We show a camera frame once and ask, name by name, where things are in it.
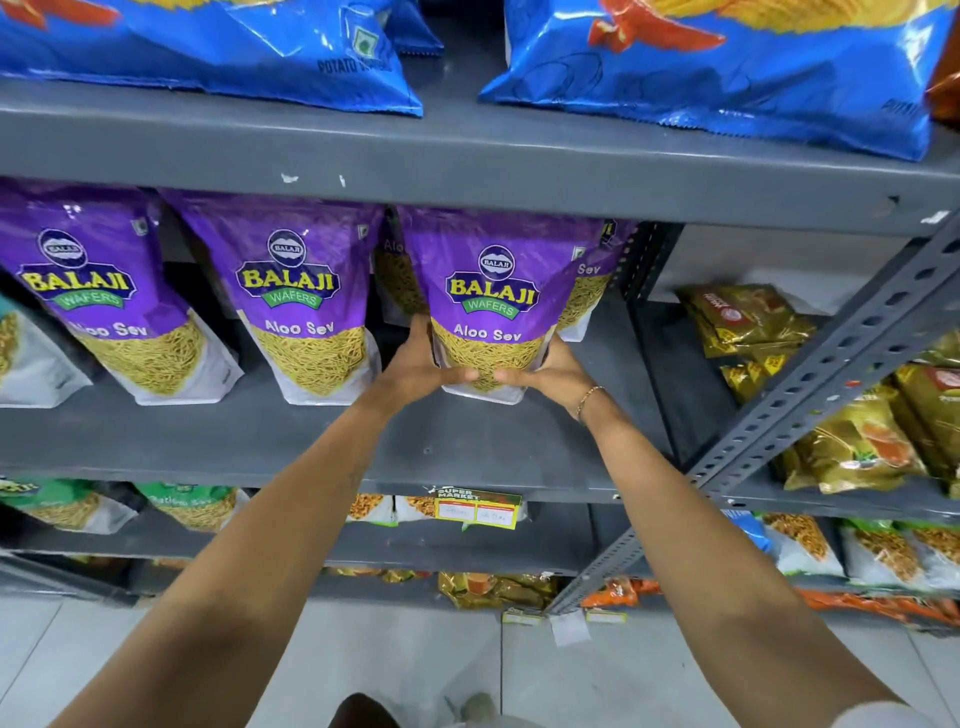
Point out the person's left hand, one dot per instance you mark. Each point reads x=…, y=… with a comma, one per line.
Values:
x=405, y=386

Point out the person's right hand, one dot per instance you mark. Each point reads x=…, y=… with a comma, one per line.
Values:
x=562, y=386

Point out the person's right thumb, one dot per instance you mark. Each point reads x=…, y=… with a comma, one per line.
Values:
x=514, y=377

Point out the person's left thumb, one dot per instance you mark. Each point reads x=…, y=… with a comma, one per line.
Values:
x=459, y=376

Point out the purple snack packet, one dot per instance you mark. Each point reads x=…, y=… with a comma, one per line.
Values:
x=397, y=277
x=596, y=289
x=491, y=285
x=112, y=285
x=300, y=285

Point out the person's left forearm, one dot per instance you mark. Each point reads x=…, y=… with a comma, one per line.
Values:
x=247, y=570

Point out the person's right forearm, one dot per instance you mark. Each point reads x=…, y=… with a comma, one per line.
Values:
x=720, y=562

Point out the yellow green price label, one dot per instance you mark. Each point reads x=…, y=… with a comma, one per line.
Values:
x=480, y=510

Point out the white nut snack packet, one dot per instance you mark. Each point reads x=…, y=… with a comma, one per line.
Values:
x=416, y=508
x=371, y=508

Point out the gold orange snack packet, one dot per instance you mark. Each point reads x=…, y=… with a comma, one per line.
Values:
x=495, y=590

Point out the grey metal shelf rack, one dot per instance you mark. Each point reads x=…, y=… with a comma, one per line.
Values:
x=465, y=161

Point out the small yellow price tag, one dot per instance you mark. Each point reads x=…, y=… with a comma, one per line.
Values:
x=605, y=616
x=523, y=617

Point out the white paper tag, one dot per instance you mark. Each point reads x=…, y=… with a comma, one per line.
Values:
x=570, y=628

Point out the blue and white snack packet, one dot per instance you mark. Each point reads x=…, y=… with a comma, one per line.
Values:
x=750, y=532

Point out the green and white snack packet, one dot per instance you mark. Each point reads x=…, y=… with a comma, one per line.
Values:
x=60, y=506
x=191, y=506

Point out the white mixed snack packet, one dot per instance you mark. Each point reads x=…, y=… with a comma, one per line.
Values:
x=937, y=555
x=881, y=551
x=802, y=544

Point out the person's grey shoe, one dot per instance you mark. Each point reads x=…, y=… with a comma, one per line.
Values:
x=478, y=711

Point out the person's dark shoe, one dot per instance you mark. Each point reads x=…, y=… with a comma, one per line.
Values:
x=367, y=712

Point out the small blue chips bag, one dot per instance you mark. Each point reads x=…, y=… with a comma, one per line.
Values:
x=416, y=26

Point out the large blue chips bag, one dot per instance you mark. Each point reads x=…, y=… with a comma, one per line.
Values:
x=225, y=45
x=735, y=67

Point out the teal and white snack packet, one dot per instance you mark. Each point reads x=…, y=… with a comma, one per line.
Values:
x=30, y=360

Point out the white sleeve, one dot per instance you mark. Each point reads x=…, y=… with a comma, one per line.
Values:
x=877, y=716

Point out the orange snack bag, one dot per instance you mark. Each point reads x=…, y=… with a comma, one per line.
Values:
x=946, y=86

